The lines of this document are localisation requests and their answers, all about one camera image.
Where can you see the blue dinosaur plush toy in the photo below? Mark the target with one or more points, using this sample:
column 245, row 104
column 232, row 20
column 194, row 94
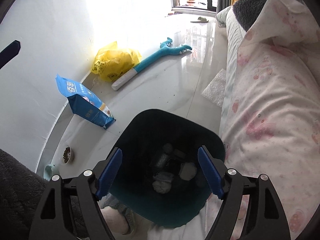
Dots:
column 150, row 60

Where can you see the white quilted bed cover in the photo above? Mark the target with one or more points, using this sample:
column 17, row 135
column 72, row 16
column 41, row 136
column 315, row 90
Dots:
column 232, row 37

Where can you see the grey fleece blanket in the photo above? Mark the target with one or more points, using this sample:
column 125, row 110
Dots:
column 250, row 7

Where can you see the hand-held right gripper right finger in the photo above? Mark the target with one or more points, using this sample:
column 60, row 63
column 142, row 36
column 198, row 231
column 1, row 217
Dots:
column 211, row 172

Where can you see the pink printed blanket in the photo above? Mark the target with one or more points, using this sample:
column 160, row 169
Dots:
column 275, row 92

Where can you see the pale green slipper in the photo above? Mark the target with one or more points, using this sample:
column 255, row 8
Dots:
column 199, row 19

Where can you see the thin dark stick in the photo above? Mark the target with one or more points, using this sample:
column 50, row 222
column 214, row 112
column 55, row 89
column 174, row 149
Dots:
column 172, row 13

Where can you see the black trash bin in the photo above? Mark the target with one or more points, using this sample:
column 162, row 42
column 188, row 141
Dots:
column 150, row 130

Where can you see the pet food bowl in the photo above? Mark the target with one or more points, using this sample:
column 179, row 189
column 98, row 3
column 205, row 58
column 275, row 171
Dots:
column 67, row 155

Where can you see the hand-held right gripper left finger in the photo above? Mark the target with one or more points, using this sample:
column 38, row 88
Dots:
column 110, row 172

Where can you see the bubble wrap sheet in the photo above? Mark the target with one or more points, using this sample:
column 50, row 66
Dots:
column 215, row 90

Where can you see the blue pet food bag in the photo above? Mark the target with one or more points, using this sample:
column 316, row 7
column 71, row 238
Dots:
column 85, row 100

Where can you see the dark grey fuzzy blanket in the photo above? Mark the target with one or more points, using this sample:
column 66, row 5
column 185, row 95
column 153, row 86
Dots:
column 17, row 192

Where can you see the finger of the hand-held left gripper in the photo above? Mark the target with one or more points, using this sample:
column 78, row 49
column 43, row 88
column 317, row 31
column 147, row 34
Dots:
column 10, row 52

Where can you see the pale green bowl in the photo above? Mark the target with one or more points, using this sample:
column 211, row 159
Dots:
column 51, row 171

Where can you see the person's foot in grey slipper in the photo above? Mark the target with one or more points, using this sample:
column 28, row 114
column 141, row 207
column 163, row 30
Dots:
column 115, row 217

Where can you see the yellow plastic bag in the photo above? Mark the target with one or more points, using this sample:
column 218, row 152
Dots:
column 115, row 62

